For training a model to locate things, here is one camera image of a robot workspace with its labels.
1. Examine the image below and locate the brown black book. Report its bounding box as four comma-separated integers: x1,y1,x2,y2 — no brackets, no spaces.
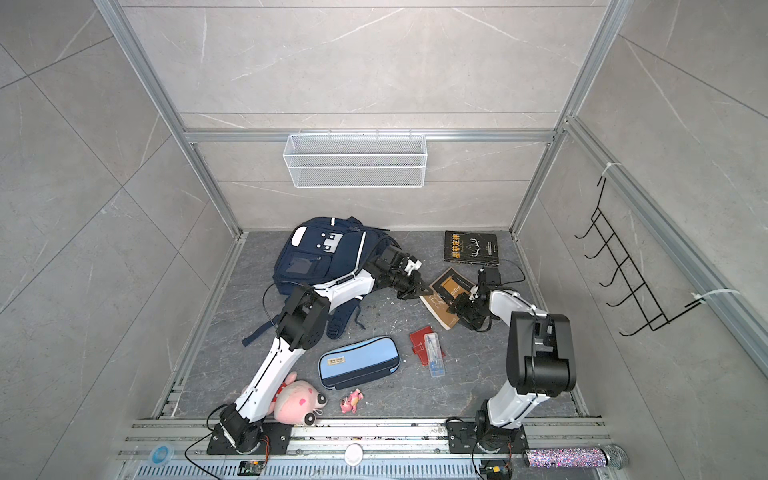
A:
420,268,474,330

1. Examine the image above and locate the navy blue student backpack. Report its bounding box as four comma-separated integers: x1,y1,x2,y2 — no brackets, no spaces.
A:
241,216,404,348

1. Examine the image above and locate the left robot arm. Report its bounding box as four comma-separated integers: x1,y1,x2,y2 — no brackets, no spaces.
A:
214,245,432,454

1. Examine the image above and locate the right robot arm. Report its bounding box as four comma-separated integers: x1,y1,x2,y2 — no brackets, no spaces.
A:
449,267,577,443

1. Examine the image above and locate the red card box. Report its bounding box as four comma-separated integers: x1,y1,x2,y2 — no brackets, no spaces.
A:
409,326,439,366

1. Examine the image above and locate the black book gold title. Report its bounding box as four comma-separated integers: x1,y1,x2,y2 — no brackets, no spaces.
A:
444,231,500,266

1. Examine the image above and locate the blue pencil case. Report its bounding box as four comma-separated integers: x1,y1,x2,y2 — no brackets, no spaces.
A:
318,336,400,390

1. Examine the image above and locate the small pink toy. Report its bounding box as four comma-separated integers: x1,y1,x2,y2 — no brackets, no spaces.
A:
340,389,364,414

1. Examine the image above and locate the pink pig plush toy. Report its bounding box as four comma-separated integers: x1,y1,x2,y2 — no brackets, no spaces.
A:
268,371,327,426

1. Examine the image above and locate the white round cap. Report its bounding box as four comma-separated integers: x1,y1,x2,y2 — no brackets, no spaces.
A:
344,443,365,467

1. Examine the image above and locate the glitter purple tube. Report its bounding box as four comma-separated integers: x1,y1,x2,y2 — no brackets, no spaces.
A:
523,444,629,470

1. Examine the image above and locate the blue tape roll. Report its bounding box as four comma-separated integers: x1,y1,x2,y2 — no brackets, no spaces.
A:
148,444,175,468

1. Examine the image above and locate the white wire mesh basket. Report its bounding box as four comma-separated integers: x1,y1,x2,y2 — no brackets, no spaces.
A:
283,133,428,189

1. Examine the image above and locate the black wire hook rack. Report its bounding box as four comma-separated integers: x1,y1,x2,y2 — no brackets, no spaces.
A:
574,177,740,338

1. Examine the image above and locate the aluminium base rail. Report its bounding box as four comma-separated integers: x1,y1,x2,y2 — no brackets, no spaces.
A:
114,417,629,479

